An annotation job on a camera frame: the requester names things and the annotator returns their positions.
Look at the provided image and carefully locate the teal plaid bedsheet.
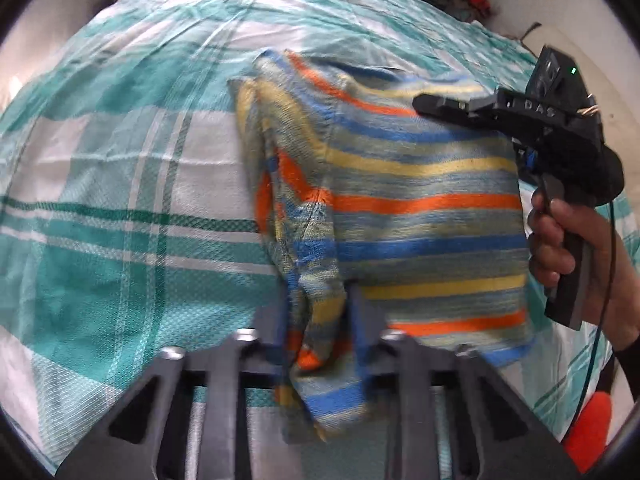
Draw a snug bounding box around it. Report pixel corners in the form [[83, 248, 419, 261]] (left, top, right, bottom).
[[0, 0, 640, 476]]

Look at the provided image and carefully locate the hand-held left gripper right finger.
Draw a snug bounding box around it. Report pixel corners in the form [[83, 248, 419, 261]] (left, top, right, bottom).
[[345, 282, 583, 480]]

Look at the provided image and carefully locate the orange object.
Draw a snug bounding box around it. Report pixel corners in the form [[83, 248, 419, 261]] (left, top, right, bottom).
[[562, 392, 614, 461]]

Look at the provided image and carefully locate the striped knit sweater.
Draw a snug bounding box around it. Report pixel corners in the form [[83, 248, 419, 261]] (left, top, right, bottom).
[[227, 49, 536, 443]]

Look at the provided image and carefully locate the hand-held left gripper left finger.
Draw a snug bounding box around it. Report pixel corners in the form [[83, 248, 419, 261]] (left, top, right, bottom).
[[55, 280, 296, 480]]

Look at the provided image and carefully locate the person's right hand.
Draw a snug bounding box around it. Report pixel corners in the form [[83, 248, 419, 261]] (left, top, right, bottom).
[[527, 192, 633, 328]]

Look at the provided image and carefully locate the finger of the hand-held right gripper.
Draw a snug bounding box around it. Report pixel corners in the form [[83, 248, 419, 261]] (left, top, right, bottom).
[[412, 91, 501, 127]]

